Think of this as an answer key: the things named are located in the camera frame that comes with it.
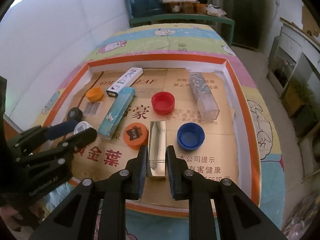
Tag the blue bottle cap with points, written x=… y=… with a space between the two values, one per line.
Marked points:
x=190 y=136

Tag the clear dotted plastic box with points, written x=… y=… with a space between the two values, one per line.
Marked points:
x=203 y=96

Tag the cartoon sheep printed blanket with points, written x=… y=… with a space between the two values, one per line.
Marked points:
x=162 y=37

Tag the red bottle cap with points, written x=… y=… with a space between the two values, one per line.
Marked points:
x=163 y=102

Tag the white bottle cap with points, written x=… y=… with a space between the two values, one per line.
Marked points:
x=82 y=127

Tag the grey kitchen counter cabinet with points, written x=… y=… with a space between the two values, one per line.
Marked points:
x=297 y=55

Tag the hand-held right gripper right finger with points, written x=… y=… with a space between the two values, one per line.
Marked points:
x=171 y=172

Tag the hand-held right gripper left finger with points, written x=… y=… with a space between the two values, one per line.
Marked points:
x=142 y=170

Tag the person's left hand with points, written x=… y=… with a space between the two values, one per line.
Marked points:
x=11 y=217

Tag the white plastic bag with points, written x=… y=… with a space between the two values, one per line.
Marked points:
x=216 y=10

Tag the crate of green plants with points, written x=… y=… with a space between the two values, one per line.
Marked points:
x=297 y=97

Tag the orange bottle cap black label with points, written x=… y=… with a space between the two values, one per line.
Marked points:
x=136 y=135

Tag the white cartoon-print box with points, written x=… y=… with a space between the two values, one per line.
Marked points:
x=125 y=81

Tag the printed cardboard liner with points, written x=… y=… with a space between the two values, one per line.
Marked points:
x=200 y=160

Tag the shiny gold box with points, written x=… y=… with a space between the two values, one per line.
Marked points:
x=157 y=150

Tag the dark green refrigerator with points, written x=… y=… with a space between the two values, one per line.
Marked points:
x=245 y=12

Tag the teal flower-print box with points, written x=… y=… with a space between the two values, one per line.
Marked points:
x=116 y=113

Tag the shallow cardboard tray orange rim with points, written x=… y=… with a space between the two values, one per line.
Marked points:
x=250 y=155

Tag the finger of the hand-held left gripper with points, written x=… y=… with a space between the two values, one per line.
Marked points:
x=60 y=128
x=82 y=137

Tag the plain orange bottle cap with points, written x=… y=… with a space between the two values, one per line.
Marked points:
x=94 y=94

